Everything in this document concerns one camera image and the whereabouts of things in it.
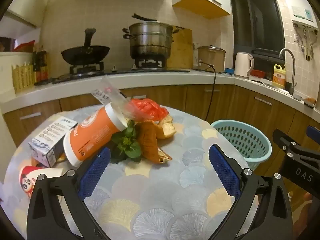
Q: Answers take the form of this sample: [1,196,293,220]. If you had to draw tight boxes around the red panda paper cup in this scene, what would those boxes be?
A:
[19,165,65,198]

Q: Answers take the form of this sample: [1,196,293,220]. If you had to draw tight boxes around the brown food wrapper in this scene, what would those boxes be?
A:
[139,120,173,165]

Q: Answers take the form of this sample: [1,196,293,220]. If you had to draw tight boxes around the green leafy vegetable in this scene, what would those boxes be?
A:
[110,120,143,163]

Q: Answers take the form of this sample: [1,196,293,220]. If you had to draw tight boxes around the metal heater pipes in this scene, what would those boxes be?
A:
[294,25,315,60]

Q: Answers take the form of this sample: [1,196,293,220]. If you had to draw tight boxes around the dark sauce bottle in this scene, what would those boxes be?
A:
[40,50,48,78]
[33,52,42,79]

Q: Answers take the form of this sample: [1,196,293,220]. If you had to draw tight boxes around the black power cable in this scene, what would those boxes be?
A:
[199,60,217,120]

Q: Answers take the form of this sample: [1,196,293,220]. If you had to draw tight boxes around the stainless steel steamer pot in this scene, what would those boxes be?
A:
[122,14,180,60]

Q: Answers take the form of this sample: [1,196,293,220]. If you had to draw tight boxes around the light blue plastic basket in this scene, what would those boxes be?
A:
[211,120,272,172]

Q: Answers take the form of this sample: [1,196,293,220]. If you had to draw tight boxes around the white water heater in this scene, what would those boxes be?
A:
[277,0,319,29]

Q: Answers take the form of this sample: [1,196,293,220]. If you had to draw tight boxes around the wooden cutting board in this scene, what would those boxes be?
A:
[166,26,194,69]

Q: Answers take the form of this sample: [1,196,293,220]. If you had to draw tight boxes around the beige slow cooker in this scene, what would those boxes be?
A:
[197,45,227,73]

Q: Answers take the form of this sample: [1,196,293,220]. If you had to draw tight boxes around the clear plastic bag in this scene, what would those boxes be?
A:
[91,75,137,120]

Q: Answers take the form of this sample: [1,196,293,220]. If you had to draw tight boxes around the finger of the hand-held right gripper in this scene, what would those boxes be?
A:
[307,126,320,140]
[272,129,320,167]

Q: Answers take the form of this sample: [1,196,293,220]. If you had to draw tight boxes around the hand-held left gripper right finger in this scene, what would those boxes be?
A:
[209,144,293,240]

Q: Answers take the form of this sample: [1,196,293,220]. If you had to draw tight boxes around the dark window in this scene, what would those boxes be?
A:
[229,0,285,60]

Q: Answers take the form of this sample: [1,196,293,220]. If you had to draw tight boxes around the yellow detergent bottle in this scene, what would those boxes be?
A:
[272,64,287,89]

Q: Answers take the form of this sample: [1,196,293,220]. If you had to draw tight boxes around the metal faucet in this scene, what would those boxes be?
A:
[279,48,298,96]

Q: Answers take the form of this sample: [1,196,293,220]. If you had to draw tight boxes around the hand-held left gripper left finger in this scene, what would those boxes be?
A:
[27,147,112,240]

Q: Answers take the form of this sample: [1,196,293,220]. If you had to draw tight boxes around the white grey carton box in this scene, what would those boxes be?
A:
[28,116,78,168]

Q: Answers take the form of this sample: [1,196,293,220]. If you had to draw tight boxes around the yellow fence-shaped basket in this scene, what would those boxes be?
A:
[12,61,35,94]

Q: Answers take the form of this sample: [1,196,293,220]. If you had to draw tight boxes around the shell pattern tablecloth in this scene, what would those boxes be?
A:
[4,105,253,240]

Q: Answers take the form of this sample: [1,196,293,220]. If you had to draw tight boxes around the black wok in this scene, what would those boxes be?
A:
[61,28,111,65]

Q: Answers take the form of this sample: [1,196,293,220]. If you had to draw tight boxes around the white electric kettle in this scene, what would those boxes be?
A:
[234,52,255,78]

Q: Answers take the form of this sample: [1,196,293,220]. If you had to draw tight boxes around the red plastic bag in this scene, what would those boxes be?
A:
[130,99,169,122]

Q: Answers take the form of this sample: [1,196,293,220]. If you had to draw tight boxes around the black gas stove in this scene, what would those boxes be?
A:
[35,59,190,85]

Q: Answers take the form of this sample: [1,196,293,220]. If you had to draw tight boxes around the steel sink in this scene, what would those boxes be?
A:
[250,77,288,90]

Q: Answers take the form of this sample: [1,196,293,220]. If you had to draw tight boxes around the orange paper cup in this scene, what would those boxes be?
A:
[63,102,130,167]

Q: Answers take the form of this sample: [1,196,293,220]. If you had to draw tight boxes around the bread piece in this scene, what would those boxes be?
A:
[156,115,177,139]

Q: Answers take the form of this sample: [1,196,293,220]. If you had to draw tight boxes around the wooden base cabinets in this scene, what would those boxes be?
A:
[2,84,320,205]

